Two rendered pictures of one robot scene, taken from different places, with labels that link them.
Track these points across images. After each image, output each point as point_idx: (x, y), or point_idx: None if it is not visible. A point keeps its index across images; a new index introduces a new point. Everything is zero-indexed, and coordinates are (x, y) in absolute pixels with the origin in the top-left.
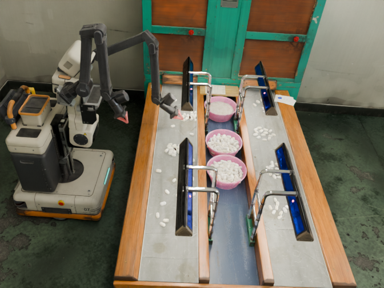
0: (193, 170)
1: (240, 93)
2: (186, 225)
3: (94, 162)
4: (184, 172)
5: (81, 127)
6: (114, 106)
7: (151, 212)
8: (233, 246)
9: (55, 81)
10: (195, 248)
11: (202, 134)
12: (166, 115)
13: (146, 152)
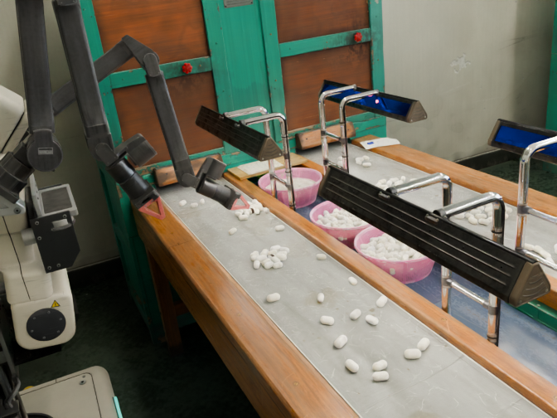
0: (337, 270)
1: (326, 131)
2: (533, 259)
3: (74, 400)
4: (396, 201)
5: (42, 287)
6: (129, 177)
7: (331, 368)
8: (542, 353)
9: None
10: (496, 383)
11: (298, 219)
12: (205, 225)
13: (221, 280)
